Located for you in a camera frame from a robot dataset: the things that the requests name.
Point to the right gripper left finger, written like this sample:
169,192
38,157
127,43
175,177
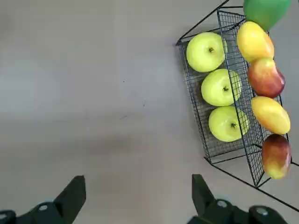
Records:
65,205

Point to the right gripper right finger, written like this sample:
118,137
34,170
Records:
210,210

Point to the green apple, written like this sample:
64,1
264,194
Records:
224,123
218,88
205,52

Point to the red mango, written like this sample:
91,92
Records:
266,78
276,156

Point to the yellow mango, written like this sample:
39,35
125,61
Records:
271,115
254,42

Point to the green mango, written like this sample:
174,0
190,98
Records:
264,11

